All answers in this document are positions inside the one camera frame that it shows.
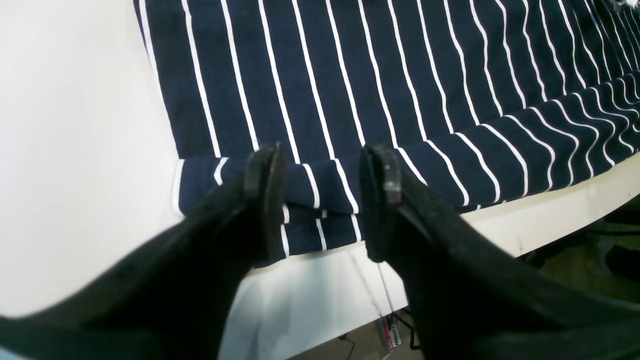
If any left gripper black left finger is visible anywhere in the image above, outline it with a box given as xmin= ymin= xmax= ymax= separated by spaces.
xmin=1 ymin=144 xmax=286 ymax=360

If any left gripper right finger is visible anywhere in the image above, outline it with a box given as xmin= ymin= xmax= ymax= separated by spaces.
xmin=359 ymin=145 xmax=639 ymax=360

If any navy white striped t-shirt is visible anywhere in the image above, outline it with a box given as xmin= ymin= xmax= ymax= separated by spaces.
xmin=132 ymin=0 xmax=640 ymax=260

